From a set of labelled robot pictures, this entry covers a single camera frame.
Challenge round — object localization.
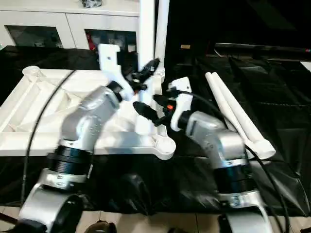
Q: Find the grey metal clutter object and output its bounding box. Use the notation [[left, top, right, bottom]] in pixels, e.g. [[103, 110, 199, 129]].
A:
[[80, 0, 103, 8]]

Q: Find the glossy black mat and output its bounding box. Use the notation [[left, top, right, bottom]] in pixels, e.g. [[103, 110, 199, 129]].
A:
[[0, 45, 311, 218]]

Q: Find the white plastic table top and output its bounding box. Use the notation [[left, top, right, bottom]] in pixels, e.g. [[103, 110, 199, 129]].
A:
[[0, 66, 177, 161]]

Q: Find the white plastic table leg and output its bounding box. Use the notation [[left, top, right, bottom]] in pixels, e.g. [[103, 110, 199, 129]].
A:
[[134, 0, 157, 137], [155, 0, 171, 98], [211, 72, 277, 159], [205, 72, 264, 157]]

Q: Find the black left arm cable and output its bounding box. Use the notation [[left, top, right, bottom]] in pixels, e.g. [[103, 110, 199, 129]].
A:
[[19, 68, 79, 204]]

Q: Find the white cabinet with glass doors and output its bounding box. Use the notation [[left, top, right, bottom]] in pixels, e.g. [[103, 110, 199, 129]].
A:
[[0, 0, 142, 52]]

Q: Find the black left robot foot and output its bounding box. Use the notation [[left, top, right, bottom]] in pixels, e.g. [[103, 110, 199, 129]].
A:
[[85, 221, 118, 233]]

